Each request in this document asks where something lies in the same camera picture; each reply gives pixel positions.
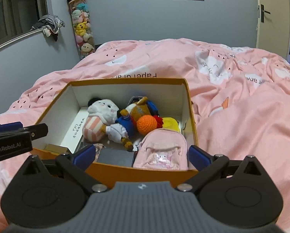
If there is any dark photo card box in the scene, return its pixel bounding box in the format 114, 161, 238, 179
76, 141, 104, 162

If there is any cream bedroom door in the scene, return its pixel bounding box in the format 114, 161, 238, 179
256, 0, 290, 58

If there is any long white gift box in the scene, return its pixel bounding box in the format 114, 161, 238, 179
60, 107, 88, 153

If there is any dark grey square box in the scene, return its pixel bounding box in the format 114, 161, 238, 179
97, 148, 136, 167

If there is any pink mini backpack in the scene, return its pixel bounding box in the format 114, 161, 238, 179
133, 128, 188, 171

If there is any orange cardboard storage box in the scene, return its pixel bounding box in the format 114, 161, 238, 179
33, 78, 198, 187

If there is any yellow round toy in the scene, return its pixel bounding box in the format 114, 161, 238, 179
162, 117, 180, 133

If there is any white popcorn plush toy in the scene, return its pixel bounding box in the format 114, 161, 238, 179
82, 97, 119, 143

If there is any brown blue plush doll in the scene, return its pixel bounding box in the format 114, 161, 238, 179
106, 96, 163, 151

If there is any orange crochet ball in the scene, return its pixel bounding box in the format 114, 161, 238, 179
137, 115, 158, 136

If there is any grey cloth on sill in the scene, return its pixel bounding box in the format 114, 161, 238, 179
30, 14, 65, 42

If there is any hanging plush toy organizer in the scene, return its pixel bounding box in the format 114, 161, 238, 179
68, 0, 96, 59

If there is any window frame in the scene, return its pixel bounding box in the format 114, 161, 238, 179
0, 0, 49, 54

